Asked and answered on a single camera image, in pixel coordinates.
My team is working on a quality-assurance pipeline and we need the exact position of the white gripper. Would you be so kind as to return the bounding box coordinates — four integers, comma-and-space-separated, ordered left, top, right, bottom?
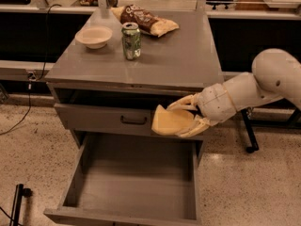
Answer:
167, 84, 236, 137

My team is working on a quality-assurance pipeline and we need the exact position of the yellow sponge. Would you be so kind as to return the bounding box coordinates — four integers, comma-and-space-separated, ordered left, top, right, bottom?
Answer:
151, 105, 194, 136

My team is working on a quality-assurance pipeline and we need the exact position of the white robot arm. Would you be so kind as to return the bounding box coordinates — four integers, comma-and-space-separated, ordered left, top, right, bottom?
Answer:
167, 49, 301, 137

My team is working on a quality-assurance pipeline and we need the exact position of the grey metal drawer cabinet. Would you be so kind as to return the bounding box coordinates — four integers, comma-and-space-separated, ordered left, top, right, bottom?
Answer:
45, 8, 223, 143

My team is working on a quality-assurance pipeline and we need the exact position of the open grey bottom drawer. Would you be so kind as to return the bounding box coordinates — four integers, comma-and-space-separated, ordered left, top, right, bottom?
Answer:
44, 133, 201, 226

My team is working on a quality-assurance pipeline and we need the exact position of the black table leg with caster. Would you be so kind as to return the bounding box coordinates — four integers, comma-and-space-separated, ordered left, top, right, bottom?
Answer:
241, 109, 259, 153

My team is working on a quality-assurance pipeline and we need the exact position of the green soda can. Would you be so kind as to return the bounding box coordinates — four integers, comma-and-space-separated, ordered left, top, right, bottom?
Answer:
121, 22, 141, 60

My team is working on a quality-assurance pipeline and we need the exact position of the brown chip bag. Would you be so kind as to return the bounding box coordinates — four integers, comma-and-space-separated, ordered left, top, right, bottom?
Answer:
111, 5, 180, 38

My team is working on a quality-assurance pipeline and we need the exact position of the white bowl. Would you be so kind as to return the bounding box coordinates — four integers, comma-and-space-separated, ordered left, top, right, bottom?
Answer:
75, 26, 113, 49

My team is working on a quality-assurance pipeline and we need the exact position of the black stand lower left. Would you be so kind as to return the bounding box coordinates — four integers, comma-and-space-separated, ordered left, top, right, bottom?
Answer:
0, 184, 33, 226

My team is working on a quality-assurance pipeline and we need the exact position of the closed grey drawer with handle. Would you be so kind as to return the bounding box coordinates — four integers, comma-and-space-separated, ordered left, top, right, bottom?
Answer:
54, 103, 219, 140

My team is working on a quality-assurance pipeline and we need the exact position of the black power cable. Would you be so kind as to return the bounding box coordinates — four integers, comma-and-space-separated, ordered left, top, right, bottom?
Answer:
0, 3, 63, 137

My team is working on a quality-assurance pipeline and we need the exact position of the grey bench rail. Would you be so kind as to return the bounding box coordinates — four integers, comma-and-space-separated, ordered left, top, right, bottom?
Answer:
0, 60, 54, 81

